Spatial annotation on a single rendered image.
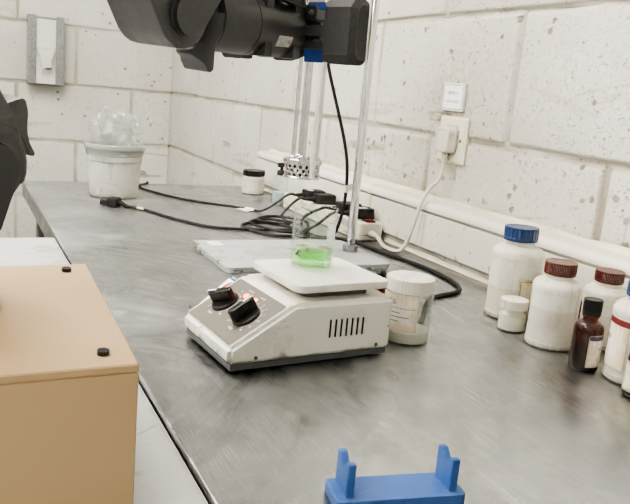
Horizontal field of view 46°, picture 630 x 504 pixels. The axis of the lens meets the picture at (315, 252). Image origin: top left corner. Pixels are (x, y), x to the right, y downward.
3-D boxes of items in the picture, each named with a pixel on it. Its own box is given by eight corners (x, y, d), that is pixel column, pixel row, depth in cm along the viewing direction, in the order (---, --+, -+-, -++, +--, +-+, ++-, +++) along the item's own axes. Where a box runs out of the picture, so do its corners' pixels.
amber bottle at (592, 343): (563, 368, 87) (575, 298, 85) (570, 360, 90) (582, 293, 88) (594, 375, 85) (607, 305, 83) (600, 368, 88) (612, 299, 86)
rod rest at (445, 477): (336, 515, 52) (341, 468, 51) (323, 490, 55) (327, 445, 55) (465, 506, 55) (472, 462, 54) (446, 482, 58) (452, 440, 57)
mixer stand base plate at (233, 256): (226, 273, 116) (227, 266, 116) (190, 245, 133) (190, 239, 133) (391, 269, 129) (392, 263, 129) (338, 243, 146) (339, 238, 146)
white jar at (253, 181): (268, 195, 204) (270, 171, 202) (249, 195, 200) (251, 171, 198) (255, 191, 208) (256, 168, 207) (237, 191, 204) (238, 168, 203)
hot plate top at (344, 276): (298, 294, 78) (299, 286, 78) (249, 266, 88) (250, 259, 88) (391, 288, 84) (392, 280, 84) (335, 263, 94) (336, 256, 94)
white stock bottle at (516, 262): (480, 317, 105) (493, 226, 102) (487, 305, 111) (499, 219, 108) (533, 326, 102) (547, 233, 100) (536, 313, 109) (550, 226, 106)
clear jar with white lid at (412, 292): (393, 327, 96) (400, 267, 94) (436, 339, 93) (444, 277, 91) (370, 338, 91) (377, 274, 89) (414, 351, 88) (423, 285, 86)
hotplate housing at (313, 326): (228, 376, 75) (233, 300, 74) (182, 334, 86) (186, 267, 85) (404, 354, 86) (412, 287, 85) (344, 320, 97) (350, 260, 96)
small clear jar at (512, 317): (517, 336, 97) (522, 304, 96) (491, 328, 100) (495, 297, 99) (529, 330, 100) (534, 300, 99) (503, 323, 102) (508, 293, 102)
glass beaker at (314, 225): (304, 261, 91) (310, 196, 89) (341, 270, 88) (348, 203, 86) (275, 269, 86) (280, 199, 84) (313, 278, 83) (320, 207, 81)
